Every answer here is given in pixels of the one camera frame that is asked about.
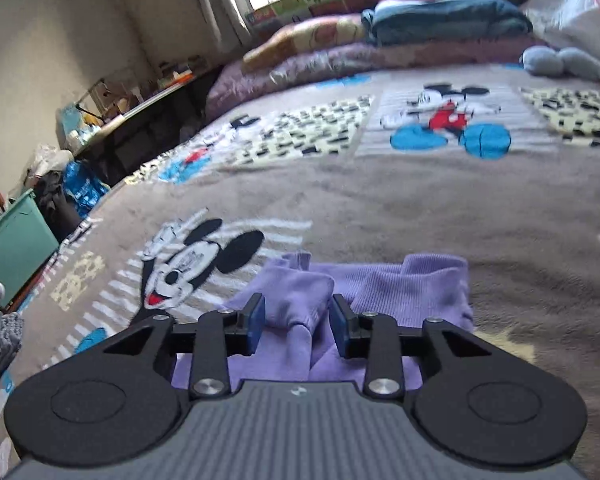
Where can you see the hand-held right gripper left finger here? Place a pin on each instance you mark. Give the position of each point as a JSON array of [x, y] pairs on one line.
[[256, 323]]

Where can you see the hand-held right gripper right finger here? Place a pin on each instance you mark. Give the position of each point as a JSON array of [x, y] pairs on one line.
[[339, 326]]

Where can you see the purple sweatshirt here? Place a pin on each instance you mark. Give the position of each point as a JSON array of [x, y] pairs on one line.
[[420, 290]]

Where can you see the dark clothes pile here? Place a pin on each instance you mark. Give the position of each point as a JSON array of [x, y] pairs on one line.
[[55, 202]]

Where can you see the cartoon printed blanket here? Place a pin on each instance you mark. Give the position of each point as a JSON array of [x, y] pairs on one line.
[[380, 195]]

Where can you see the blue plastic bag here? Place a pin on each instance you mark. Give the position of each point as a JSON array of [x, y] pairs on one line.
[[82, 187]]

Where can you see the dark side table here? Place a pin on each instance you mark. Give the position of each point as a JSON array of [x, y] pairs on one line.
[[145, 110]]

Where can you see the green storage box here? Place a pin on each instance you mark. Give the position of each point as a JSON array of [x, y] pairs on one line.
[[15, 245]]

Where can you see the white plastic bag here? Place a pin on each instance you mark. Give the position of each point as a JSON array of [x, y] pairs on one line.
[[47, 160]]

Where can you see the purple quilt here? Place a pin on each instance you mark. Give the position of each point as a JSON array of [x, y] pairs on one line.
[[355, 56]]

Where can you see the yellow printed pillow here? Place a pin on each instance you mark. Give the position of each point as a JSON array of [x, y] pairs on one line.
[[305, 35]]

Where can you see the pale curtain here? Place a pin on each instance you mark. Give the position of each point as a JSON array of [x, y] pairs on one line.
[[220, 0]]

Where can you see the blue folded blanket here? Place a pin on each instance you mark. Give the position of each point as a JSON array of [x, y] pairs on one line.
[[445, 17]]

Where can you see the light blue plush toy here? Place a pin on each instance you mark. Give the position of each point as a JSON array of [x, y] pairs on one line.
[[550, 60]]

